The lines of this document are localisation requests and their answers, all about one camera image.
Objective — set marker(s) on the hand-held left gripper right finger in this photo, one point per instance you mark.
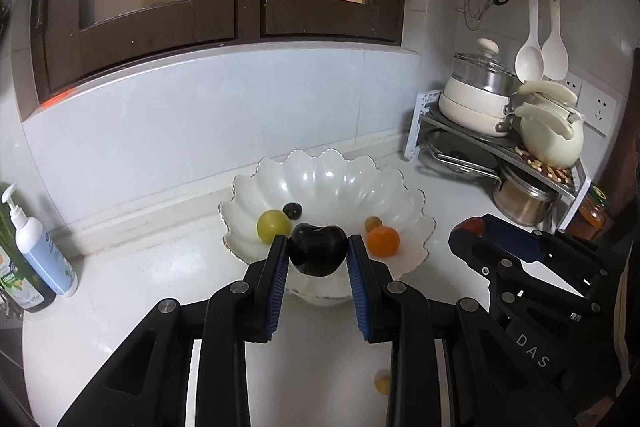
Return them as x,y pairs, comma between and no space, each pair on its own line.
357,302

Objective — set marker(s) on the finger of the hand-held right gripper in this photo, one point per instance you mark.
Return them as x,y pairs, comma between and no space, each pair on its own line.
515,239
470,249

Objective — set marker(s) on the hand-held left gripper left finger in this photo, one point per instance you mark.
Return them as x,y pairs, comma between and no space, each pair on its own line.
279,302

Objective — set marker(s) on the small red fruit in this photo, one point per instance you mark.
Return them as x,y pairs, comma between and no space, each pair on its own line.
472,225

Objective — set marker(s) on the black plum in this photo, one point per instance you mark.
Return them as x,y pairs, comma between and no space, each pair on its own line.
319,252

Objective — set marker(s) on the orange tangerine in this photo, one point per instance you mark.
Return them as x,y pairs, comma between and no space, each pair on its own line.
382,241

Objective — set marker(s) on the small dark grape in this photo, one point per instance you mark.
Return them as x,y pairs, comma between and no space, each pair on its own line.
292,209

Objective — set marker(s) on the white scalloped bowl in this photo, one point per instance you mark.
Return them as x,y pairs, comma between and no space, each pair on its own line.
325,187

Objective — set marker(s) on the stainless steel pot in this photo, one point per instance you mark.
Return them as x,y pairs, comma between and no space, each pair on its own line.
520,204

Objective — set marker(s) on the wooden bead trivet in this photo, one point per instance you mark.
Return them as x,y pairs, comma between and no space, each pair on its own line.
547,172

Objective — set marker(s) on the green grape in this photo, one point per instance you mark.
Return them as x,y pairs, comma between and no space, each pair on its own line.
272,227

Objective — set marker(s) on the orange sauce jar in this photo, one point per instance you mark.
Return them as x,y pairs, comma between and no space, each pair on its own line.
590,219

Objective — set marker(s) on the small orange kumquat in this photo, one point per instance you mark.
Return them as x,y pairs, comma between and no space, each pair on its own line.
372,223

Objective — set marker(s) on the small yellow fruit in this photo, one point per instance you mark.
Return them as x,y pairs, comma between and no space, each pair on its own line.
382,382

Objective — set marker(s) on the grey metal shelf rack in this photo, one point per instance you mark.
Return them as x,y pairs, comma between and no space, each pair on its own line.
500,144

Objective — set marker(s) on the cream ceramic kettle pot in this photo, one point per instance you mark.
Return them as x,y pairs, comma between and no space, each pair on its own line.
550,144

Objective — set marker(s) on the cream cooking pot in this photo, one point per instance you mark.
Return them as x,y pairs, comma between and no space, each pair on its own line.
465,107

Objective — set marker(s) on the dark wooden board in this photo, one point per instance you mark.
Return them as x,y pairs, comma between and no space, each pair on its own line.
625,147

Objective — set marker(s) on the steel steamer with glass lid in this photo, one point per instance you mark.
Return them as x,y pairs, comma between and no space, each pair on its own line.
482,74

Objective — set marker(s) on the white ladle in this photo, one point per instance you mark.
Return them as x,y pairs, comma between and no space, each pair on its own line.
529,62

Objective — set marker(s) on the white rice paddle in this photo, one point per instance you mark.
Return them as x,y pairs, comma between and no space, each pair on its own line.
555,57

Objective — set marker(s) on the white pump bottle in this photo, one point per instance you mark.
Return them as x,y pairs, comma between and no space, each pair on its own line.
47,257

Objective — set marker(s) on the green dish soap bottle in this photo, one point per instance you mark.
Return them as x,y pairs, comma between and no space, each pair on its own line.
20,287

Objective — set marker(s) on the orange sticker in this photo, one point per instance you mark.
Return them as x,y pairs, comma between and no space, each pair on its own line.
57,98

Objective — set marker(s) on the large white wall socket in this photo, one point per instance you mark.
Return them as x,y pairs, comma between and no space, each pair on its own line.
597,107

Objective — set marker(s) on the small white wall socket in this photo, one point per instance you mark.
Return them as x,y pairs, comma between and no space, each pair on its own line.
572,84

